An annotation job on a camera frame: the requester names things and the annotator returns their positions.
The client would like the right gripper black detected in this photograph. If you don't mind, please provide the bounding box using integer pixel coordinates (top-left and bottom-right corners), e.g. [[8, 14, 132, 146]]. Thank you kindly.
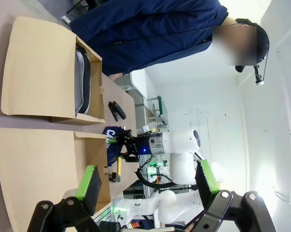
[[108, 129, 153, 162]]

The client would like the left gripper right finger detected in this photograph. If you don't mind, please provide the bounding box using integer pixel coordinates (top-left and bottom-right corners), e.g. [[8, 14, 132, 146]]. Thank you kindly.
[[184, 159, 277, 232]]

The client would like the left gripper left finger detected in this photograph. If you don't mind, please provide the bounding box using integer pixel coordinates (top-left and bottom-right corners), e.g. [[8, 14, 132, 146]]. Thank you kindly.
[[27, 165, 103, 232]]

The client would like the navy zipper pouch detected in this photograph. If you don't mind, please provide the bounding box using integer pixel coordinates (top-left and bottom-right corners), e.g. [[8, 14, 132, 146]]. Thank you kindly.
[[102, 125, 125, 168]]

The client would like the black stapler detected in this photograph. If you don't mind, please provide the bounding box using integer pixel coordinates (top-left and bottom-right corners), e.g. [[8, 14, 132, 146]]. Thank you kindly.
[[108, 101, 126, 122]]

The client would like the cardboard box with open lid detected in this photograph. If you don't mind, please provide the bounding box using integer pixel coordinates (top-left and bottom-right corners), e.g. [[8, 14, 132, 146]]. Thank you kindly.
[[0, 127, 112, 232]]

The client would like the person's right hand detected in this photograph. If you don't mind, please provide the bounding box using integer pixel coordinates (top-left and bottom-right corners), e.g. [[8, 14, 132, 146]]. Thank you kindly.
[[108, 72, 124, 82]]

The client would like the grey zipper pouch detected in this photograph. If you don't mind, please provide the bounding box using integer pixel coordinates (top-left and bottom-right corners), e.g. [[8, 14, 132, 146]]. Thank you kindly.
[[73, 44, 92, 115]]

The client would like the person in navy coat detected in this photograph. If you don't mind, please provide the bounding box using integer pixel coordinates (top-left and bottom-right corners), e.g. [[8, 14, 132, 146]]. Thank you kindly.
[[70, 0, 271, 82]]

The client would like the black headset with microphone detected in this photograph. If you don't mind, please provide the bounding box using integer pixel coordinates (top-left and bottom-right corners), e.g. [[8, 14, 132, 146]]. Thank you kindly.
[[234, 18, 271, 87]]

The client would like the yellow handled hammer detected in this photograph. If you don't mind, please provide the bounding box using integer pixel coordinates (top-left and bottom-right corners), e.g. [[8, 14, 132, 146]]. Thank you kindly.
[[104, 154, 124, 184]]

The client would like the wrist flange camera mount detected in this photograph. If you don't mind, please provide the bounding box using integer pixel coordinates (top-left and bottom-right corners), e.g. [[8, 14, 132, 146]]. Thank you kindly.
[[149, 132, 166, 156]]

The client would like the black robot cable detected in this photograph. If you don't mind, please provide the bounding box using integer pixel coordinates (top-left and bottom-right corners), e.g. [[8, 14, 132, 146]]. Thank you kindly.
[[134, 166, 199, 192]]

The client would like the green metal frame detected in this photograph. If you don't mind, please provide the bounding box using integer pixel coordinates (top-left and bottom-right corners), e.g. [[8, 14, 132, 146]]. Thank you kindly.
[[147, 96, 170, 127]]

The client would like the white wall cable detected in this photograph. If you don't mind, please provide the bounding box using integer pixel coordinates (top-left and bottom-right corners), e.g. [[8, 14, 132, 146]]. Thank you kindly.
[[274, 190, 291, 206]]

